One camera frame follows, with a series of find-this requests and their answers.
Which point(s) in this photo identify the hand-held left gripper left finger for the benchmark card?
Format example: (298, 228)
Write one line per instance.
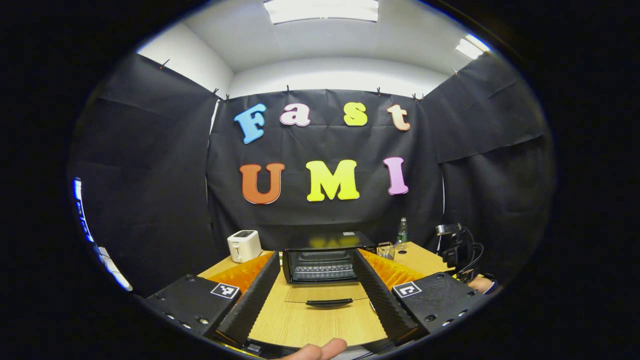
(250, 305)

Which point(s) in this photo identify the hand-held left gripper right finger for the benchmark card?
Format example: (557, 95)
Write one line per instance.
(382, 300)

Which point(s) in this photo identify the white toaster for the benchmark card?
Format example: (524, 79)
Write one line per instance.
(244, 247)

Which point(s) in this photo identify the clear bottle green label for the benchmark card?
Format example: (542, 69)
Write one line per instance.
(402, 232)

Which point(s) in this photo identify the black backdrop cloth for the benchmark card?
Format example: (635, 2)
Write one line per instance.
(325, 140)

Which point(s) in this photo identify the large ceiling light panel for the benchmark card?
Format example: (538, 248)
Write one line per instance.
(320, 10)

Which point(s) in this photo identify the small ceiling light panel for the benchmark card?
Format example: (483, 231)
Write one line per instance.
(471, 47)

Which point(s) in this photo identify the black electric oven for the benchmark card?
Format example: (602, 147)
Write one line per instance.
(325, 242)

